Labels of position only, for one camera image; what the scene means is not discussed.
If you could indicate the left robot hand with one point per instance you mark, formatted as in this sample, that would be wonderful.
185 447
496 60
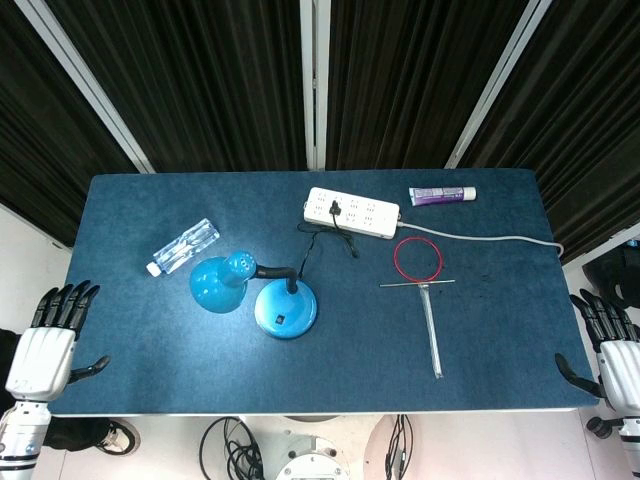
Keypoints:
40 357

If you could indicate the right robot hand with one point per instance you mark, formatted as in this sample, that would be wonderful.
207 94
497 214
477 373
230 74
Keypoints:
616 360

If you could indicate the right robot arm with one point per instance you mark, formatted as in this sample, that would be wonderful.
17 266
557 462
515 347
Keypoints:
631 442

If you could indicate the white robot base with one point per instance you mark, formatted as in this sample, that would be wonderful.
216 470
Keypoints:
312 452

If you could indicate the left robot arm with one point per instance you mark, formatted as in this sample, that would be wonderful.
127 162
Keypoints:
19 440

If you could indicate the blue desk lamp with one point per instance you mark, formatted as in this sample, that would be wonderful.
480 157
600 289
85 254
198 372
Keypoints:
252 295

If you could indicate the black and white shoe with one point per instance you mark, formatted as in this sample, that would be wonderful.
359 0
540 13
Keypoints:
120 437

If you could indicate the clear plastic water bottle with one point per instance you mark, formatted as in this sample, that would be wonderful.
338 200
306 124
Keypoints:
182 246

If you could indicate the purple toothpaste tube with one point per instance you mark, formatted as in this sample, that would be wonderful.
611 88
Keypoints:
441 195

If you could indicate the blue table mat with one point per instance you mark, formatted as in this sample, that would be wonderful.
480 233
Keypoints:
320 295

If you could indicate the white power strip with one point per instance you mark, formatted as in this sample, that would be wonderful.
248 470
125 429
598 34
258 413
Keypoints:
351 212

